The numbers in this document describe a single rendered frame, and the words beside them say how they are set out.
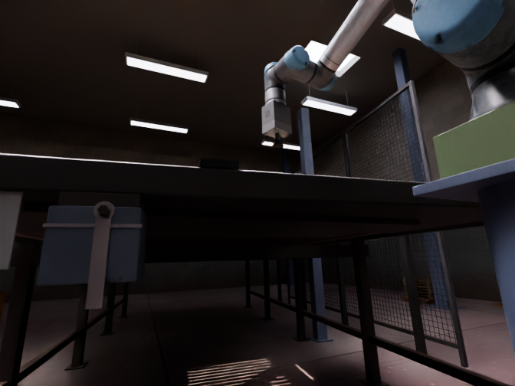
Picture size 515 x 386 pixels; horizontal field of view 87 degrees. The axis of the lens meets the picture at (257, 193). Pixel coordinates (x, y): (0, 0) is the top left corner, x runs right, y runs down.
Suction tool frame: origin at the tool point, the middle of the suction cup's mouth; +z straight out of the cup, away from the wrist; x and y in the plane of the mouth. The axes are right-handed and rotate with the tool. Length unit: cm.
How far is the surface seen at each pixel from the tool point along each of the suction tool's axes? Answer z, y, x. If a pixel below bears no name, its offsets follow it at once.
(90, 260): 37, 54, 13
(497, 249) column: 38, 2, 52
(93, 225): 32, 55, 13
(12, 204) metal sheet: 29, 65, 5
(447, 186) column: 27, 7, 48
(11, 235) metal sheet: 33, 64, 5
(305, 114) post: -120, -158, -111
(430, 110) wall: -247, -529, -86
